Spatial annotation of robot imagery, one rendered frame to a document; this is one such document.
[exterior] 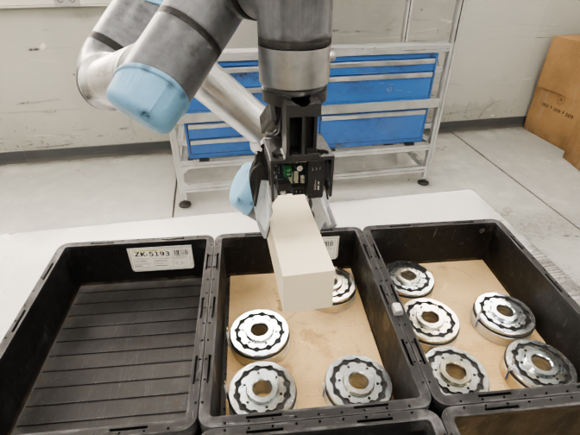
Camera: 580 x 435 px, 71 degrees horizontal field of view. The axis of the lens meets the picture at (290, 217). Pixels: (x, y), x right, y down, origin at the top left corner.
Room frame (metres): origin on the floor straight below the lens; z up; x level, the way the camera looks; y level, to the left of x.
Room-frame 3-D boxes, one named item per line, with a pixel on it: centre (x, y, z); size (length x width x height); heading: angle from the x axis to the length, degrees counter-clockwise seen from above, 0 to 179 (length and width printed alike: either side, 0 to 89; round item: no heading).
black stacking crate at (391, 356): (0.48, -0.02, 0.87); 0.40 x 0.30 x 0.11; 6
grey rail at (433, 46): (2.42, -0.13, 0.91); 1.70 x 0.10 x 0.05; 100
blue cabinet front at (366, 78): (2.46, -0.53, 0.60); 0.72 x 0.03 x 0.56; 100
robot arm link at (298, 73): (0.44, -0.01, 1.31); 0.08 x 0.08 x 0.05
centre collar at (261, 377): (0.36, 0.04, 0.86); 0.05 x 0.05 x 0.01
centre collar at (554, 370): (0.40, -0.40, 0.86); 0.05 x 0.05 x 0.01
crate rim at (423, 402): (0.48, -0.02, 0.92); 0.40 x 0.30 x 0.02; 6
